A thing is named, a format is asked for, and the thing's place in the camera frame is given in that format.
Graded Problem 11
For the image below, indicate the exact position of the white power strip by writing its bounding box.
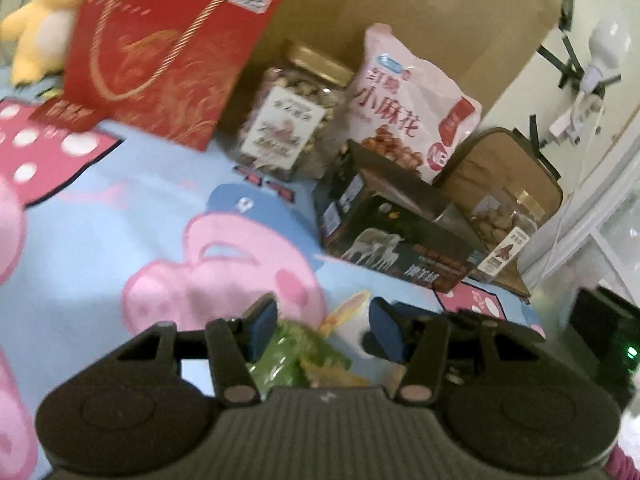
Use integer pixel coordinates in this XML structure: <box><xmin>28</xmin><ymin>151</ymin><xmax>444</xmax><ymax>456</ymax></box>
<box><xmin>550</xmin><ymin>95</ymin><xmax>607</xmax><ymax>142</ymax></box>

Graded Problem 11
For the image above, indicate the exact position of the brown cardboard box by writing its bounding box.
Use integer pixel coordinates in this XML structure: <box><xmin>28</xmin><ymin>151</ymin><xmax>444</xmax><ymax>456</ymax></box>
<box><xmin>220</xmin><ymin>0</ymin><xmax>563</xmax><ymax>146</ymax></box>

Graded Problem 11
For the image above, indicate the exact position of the brown nut jar gold lid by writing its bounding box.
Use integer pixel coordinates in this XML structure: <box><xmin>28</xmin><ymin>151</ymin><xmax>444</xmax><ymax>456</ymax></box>
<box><xmin>467</xmin><ymin>187</ymin><xmax>546</xmax><ymax>283</ymax></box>

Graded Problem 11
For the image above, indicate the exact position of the pink snack bag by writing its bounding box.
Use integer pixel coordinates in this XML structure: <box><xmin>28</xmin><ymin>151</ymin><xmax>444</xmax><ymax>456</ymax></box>
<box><xmin>340</xmin><ymin>24</ymin><xmax>483</xmax><ymax>185</ymax></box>

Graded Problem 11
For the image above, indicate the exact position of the black printed box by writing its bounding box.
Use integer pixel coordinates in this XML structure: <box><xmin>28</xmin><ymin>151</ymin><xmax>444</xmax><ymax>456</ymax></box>
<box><xmin>314</xmin><ymin>139</ymin><xmax>488</xmax><ymax>295</ymax></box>

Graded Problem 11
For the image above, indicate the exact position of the red envelope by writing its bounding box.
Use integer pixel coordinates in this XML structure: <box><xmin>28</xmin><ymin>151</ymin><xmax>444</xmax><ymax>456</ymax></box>
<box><xmin>30</xmin><ymin>97</ymin><xmax>101</xmax><ymax>131</ymax></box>

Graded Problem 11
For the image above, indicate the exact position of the white cable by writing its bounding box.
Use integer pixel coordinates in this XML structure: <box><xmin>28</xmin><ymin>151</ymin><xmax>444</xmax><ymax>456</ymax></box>
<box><xmin>520</xmin><ymin>105</ymin><xmax>607</xmax><ymax>301</ymax></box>

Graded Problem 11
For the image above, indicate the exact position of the green snack packet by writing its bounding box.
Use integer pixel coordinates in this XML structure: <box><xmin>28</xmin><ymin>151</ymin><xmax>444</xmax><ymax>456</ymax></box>
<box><xmin>247</xmin><ymin>320</ymin><xmax>351</xmax><ymax>388</ymax></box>

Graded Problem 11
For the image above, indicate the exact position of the person's clothing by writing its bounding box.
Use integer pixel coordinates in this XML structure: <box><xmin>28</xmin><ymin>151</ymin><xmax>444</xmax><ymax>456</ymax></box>
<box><xmin>605</xmin><ymin>445</ymin><xmax>640</xmax><ymax>480</ymax></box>

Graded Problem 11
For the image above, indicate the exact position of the white light bulb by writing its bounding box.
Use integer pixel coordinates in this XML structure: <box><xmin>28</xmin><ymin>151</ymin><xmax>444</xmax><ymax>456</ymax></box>
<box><xmin>580</xmin><ymin>17</ymin><xmax>633</xmax><ymax>93</ymax></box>

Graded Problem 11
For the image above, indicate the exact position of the pale nut jar gold lid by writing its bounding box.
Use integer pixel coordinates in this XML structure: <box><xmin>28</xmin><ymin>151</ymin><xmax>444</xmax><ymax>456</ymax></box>
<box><xmin>235</xmin><ymin>40</ymin><xmax>356</xmax><ymax>183</ymax></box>

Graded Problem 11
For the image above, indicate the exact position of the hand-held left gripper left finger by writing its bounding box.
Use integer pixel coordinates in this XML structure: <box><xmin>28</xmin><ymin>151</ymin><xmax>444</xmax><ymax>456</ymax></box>
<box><xmin>104</xmin><ymin>296</ymin><xmax>278</xmax><ymax>408</ymax></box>

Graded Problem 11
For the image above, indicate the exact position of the yellow plush duck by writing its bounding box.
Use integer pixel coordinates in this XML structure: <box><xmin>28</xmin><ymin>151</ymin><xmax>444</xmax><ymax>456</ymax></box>
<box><xmin>0</xmin><ymin>0</ymin><xmax>93</xmax><ymax>86</ymax></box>

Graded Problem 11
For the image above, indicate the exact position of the red gift bag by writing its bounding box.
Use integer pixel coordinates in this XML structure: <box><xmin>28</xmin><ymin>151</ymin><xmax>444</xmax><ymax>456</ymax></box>
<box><xmin>64</xmin><ymin>0</ymin><xmax>286</xmax><ymax>153</ymax></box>

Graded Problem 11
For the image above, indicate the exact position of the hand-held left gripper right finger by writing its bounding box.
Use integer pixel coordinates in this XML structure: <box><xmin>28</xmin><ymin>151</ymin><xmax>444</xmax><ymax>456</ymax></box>
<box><xmin>362</xmin><ymin>297</ymin><xmax>545</xmax><ymax>406</ymax></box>

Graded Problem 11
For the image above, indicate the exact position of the printed bed sheet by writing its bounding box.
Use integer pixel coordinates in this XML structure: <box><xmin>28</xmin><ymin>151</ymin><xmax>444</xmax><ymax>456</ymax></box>
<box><xmin>0</xmin><ymin>65</ymin><xmax>548</xmax><ymax>480</ymax></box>

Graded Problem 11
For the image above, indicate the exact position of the clear bag of snacks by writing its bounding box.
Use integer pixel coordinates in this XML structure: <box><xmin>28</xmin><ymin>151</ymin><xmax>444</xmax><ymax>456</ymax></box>
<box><xmin>300</xmin><ymin>294</ymin><xmax>406</xmax><ymax>388</ymax></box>

